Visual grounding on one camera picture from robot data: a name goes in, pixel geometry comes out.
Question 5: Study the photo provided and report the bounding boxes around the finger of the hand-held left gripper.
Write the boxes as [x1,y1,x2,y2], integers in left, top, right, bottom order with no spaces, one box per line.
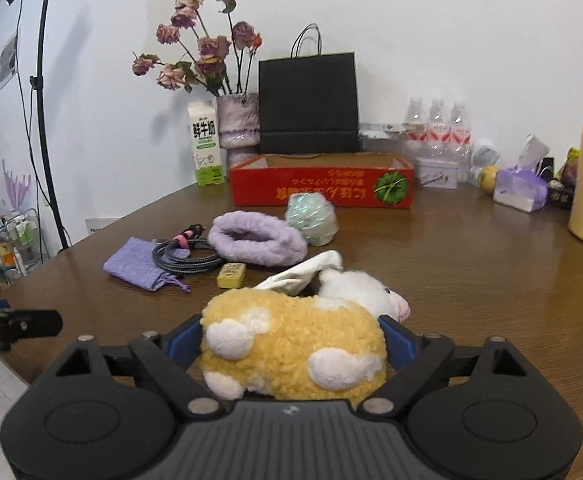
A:
[0,300,64,352]

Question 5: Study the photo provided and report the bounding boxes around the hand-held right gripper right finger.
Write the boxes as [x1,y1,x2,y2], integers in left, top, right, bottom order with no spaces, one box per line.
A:
[361,314,529,416]

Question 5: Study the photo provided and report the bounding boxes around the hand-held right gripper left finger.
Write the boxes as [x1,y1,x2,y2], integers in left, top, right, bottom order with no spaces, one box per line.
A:
[54,314,224,417]

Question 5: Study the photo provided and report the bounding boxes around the purple drawstring pouch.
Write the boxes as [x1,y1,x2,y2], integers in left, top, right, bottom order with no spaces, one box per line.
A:
[102,237,192,294]

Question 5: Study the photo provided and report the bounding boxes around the yellow and white plush toy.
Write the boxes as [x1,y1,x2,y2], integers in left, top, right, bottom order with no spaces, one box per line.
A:
[198,249,411,408]

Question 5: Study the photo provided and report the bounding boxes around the purple fluffy headband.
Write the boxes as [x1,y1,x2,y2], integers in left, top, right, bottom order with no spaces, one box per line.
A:
[207,211,308,267]

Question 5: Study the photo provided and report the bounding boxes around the red cardboard box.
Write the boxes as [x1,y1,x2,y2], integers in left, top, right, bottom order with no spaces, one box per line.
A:
[228,153,415,209]

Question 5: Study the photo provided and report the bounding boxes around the small yellow box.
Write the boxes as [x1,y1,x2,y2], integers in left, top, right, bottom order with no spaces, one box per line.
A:
[217,261,247,289]

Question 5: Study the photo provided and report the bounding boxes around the white tin box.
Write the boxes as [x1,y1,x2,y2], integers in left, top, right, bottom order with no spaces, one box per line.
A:
[415,156,459,190]

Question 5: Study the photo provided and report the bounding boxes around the yellow apple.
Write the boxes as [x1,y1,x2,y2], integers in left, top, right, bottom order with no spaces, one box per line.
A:
[477,165,500,192]

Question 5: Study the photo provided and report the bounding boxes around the purple tissue pack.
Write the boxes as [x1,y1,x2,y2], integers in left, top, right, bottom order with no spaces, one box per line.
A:
[493,166,548,213]

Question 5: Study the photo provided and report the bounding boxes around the green and white milk carton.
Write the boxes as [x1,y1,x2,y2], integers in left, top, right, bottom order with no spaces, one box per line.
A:
[187,100,223,187]

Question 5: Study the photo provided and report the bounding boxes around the small white fan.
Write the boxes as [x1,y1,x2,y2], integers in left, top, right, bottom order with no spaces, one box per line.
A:
[470,138,501,173]

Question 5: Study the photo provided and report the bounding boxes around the flat white box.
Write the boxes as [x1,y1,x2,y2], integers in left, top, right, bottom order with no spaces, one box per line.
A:
[359,122,408,142]

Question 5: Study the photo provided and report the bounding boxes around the dark small box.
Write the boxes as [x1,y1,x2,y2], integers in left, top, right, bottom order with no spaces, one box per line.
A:
[546,180,577,211]

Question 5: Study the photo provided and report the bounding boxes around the black light stand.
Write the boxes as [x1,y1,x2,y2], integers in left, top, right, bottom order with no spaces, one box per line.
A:
[28,0,72,254]

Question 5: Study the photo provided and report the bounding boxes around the purple fuzzy vase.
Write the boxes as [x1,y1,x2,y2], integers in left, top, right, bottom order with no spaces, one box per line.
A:
[214,92,261,172]

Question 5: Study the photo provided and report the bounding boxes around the black paper bag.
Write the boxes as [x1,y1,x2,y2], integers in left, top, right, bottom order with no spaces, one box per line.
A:
[258,23,361,155]

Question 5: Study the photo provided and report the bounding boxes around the dried pink roses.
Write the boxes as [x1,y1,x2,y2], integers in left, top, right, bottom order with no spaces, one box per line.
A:
[131,0,263,97]

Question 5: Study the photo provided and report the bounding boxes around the wire storage rack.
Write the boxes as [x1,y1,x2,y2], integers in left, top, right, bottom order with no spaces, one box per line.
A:
[0,207,43,301]

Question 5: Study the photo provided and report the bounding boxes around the grey braided cable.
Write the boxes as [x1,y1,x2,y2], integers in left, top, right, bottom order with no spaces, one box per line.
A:
[152,226,228,276]

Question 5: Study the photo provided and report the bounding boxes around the white wall socket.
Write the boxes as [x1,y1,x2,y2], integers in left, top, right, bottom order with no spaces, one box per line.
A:
[85,216,121,236]

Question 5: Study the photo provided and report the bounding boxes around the purple wall sticker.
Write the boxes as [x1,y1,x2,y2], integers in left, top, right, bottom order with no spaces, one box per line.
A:
[1,160,33,211]

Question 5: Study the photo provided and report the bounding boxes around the wall poster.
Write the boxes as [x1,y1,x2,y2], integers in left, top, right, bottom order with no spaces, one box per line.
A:
[0,32,21,90]

